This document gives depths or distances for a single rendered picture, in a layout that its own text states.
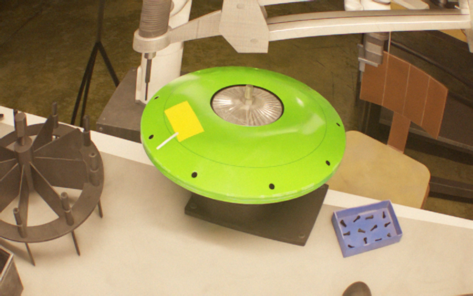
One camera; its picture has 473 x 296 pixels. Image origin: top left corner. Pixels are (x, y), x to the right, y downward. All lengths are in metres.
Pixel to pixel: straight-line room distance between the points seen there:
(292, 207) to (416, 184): 0.69
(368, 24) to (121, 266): 0.55
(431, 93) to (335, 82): 1.55
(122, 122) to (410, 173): 0.82
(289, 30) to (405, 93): 1.07
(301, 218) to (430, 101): 0.79
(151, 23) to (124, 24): 2.98
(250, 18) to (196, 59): 2.50
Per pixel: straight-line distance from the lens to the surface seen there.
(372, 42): 1.19
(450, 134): 2.62
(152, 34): 0.71
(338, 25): 0.70
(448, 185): 2.50
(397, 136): 1.81
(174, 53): 1.29
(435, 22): 0.72
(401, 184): 1.64
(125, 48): 3.35
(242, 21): 0.69
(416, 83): 1.70
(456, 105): 2.92
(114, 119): 1.34
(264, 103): 0.96
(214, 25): 0.72
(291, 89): 1.02
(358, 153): 1.69
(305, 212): 1.05
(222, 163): 0.88
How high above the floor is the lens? 1.64
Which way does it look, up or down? 39 degrees down
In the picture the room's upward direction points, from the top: 6 degrees clockwise
